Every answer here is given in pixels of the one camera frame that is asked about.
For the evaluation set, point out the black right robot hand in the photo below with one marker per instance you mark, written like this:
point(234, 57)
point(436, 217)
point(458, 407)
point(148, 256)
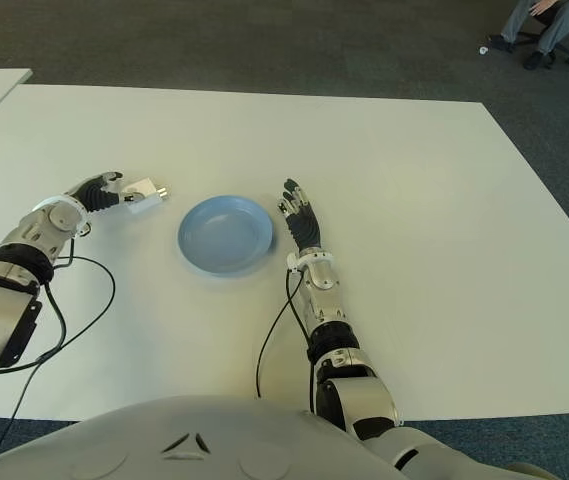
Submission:
point(305, 225)

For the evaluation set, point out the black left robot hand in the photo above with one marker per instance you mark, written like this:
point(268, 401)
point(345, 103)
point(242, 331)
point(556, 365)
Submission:
point(95, 195)

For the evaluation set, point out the white charger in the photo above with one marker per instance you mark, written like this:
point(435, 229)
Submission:
point(145, 200)

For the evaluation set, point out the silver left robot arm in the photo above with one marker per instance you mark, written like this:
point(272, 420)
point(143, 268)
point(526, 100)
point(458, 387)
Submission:
point(19, 265)

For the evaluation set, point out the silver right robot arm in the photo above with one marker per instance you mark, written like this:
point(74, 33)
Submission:
point(349, 365)

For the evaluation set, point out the blue plate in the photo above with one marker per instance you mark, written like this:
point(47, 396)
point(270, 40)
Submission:
point(224, 235)

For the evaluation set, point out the grey robot torso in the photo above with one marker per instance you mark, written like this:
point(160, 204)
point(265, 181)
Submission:
point(224, 440)

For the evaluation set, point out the black office chair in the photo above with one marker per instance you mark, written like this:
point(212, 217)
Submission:
point(526, 36)

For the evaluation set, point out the seated person in grey trousers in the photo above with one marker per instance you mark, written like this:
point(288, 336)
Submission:
point(554, 27)

